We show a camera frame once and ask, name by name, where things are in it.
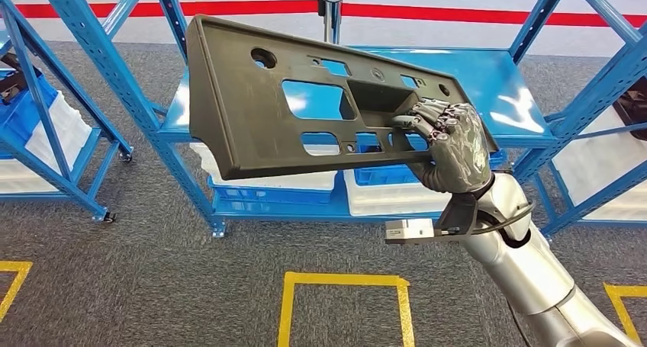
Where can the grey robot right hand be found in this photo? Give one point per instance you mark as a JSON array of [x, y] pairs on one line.
[[460, 152]]

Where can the black plastic panel part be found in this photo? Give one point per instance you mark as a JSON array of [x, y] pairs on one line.
[[242, 122]]

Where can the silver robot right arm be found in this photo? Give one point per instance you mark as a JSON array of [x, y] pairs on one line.
[[520, 269]]

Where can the blue metal shelf rack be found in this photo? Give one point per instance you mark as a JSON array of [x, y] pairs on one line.
[[39, 102], [596, 202], [480, 82]]

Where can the blue plastic crate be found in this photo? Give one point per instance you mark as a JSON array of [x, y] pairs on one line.
[[20, 117], [384, 175]]

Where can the yellow floor tape square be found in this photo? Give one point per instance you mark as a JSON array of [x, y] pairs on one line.
[[627, 289]]

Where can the black rack caster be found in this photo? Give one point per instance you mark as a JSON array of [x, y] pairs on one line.
[[125, 157], [108, 217]]

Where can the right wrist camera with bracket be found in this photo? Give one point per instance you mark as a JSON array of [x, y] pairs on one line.
[[407, 229]]

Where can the chrome stanchion post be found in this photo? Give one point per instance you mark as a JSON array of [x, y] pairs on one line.
[[331, 21]]

